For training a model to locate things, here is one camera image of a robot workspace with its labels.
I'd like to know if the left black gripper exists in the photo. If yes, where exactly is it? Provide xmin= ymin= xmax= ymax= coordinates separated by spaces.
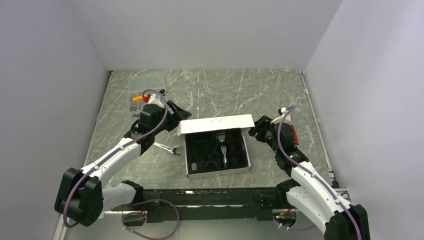
xmin=152 ymin=100 xmax=192 ymax=135

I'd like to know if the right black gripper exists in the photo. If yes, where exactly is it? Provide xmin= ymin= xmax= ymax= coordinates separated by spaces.
xmin=245 ymin=115 xmax=281 ymax=154

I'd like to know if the black silver hair clipper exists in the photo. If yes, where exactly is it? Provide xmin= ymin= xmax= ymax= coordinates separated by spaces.
xmin=216 ymin=132 xmax=228 ymax=169

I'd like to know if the white hair clipper box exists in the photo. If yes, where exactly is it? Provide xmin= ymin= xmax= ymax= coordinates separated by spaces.
xmin=177 ymin=114 xmax=255 ymax=180

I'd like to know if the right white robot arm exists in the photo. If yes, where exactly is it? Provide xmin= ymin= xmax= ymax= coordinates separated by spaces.
xmin=248 ymin=115 xmax=371 ymax=240

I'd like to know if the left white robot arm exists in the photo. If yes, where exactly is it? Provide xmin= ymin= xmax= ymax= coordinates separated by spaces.
xmin=54 ymin=100 xmax=192 ymax=228

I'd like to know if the silver combination wrench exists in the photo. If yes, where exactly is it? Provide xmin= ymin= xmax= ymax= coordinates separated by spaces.
xmin=153 ymin=141 xmax=181 ymax=156

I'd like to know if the clear plastic organizer box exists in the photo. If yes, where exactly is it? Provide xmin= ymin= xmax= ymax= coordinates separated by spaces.
xmin=127 ymin=72 xmax=166 ymax=117

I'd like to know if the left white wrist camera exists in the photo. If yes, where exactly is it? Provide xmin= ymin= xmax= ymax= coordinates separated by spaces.
xmin=142 ymin=93 xmax=165 ymax=108

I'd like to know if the red handled adjustable wrench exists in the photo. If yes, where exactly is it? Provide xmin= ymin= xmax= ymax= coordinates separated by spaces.
xmin=291 ymin=125 xmax=299 ymax=145

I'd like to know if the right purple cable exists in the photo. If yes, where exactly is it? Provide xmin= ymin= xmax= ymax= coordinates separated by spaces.
xmin=273 ymin=105 xmax=363 ymax=240

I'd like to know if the purple cable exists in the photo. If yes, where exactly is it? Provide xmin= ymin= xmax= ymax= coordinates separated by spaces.
xmin=62 ymin=88 xmax=181 ymax=240
xmin=273 ymin=105 xmax=363 ymax=240

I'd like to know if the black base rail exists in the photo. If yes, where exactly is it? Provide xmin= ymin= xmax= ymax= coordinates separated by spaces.
xmin=111 ymin=187 xmax=300 ymax=226

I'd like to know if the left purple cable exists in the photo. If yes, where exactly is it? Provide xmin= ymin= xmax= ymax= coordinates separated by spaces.
xmin=62 ymin=88 xmax=181 ymax=240

